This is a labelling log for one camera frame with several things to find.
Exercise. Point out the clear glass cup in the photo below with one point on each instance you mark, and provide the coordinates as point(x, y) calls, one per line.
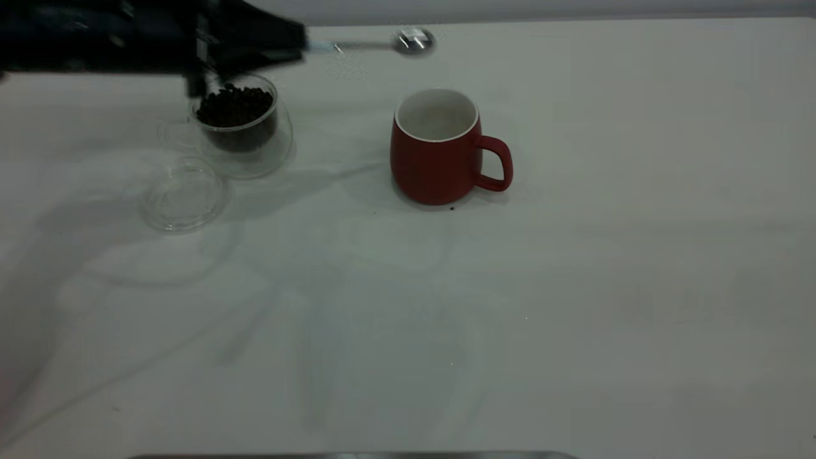
point(255, 164)

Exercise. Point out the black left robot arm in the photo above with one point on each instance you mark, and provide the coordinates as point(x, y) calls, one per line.
point(76, 38)

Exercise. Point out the dark coffee beans pile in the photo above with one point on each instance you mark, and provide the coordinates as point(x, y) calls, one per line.
point(233, 108)

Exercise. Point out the red ceramic mug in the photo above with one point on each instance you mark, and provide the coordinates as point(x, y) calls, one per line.
point(433, 172)

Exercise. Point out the clear glass lid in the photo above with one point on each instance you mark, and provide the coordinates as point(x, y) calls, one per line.
point(185, 204)

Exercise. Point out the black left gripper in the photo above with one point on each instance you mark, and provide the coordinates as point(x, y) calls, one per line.
point(217, 32)

